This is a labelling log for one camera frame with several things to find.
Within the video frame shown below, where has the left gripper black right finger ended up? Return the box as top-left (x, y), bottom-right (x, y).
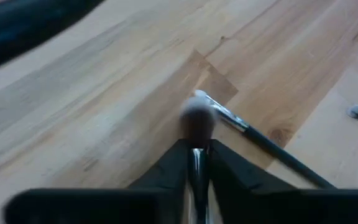
top-left (208, 138), bottom-right (295, 224)

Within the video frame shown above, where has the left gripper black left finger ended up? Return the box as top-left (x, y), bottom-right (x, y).
top-left (129, 138), bottom-right (194, 224)

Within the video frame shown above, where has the long thin silver-ferrule makeup brush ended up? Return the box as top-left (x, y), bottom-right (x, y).
top-left (193, 89), bottom-right (337, 190)

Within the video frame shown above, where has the medium dark-bristle makeup brush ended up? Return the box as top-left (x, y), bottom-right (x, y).
top-left (178, 96), bottom-right (219, 224)

